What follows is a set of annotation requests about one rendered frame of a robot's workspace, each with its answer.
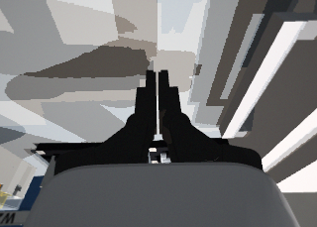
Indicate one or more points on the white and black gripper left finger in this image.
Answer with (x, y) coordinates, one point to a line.
(131, 144)

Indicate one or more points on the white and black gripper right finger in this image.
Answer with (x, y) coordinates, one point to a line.
(185, 143)

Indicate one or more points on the white multiwell plate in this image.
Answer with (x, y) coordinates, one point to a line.
(164, 159)

